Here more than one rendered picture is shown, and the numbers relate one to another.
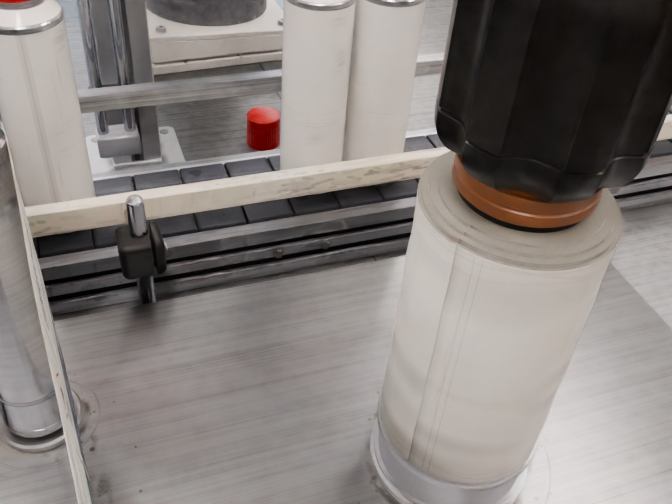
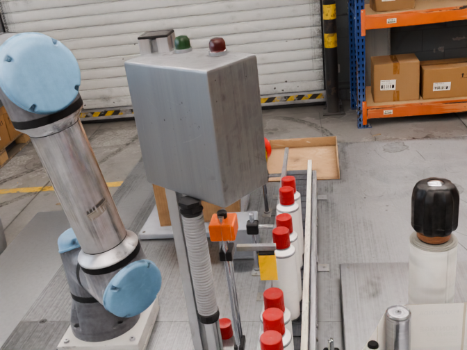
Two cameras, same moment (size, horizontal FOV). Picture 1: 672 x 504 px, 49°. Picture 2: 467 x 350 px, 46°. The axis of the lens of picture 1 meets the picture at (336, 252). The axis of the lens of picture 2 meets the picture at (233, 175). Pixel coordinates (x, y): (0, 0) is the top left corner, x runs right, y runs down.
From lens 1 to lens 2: 93 cm
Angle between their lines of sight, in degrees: 49
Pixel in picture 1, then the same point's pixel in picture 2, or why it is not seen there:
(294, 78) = (290, 280)
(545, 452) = not seen: hidden behind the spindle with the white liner
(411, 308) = (437, 275)
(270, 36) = (154, 306)
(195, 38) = (144, 330)
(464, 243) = (448, 249)
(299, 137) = (295, 299)
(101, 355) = not seen: outside the picture
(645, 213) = (320, 252)
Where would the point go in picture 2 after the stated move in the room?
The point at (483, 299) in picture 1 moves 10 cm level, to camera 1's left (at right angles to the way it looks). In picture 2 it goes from (453, 257) to (440, 288)
